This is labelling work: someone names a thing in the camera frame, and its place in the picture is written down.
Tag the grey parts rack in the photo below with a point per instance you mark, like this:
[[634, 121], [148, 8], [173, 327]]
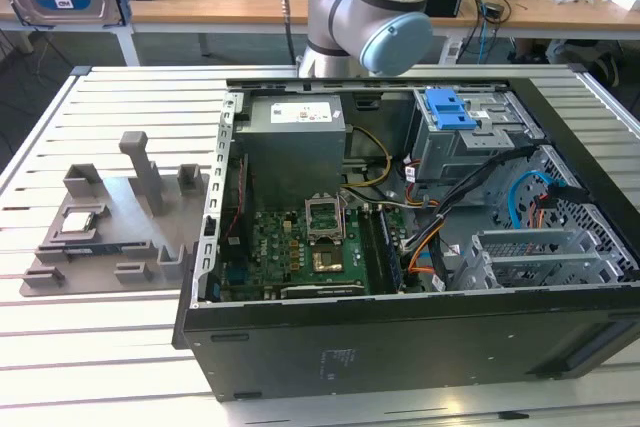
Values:
[[125, 217]]

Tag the long wooden desk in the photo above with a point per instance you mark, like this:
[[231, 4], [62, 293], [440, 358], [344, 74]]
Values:
[[170, 7]]

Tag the black graphics card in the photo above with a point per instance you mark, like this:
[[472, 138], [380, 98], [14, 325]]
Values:
[[325, 291]]

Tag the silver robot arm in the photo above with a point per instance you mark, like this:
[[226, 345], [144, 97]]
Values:
[[340, 12]]

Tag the dark bag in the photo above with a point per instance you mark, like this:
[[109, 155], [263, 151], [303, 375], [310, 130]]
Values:
[[607, 69]]

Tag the small wooden desk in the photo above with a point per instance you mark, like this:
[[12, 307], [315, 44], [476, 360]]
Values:
[[126, 47]]

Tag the green motherboard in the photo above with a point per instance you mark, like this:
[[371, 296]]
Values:
[[280, 247]]

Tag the installed RAM stick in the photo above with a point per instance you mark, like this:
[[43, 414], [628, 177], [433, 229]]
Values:
[[391, 252]]

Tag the grey power supply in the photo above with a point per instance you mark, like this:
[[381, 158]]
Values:
[[290, 152]]

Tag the CPU socket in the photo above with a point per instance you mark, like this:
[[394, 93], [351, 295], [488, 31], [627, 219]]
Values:
[[327, 262]]

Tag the white power strip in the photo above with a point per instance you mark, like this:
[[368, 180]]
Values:
[[452, 52]]

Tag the black RAM slot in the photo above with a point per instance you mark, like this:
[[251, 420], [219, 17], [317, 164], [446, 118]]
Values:
[[371, 252]]

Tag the locking lever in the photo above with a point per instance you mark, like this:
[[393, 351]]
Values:
[[343, 217]]

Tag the metal disk bay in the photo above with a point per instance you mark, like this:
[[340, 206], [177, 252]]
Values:
[[525, 247]]

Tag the black PC case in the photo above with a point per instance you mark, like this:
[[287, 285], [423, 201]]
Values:
[[400, 347]]

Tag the silver CPU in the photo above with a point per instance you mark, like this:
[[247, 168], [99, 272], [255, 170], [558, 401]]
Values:
[[77, 222]]

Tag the blue drive latch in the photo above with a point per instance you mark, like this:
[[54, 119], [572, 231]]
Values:
[[450, 112]]

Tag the metal drive cage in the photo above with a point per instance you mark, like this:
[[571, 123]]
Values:
[[450, 157]]

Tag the black case fan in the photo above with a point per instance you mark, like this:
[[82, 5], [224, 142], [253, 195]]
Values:
[[235, 207]]

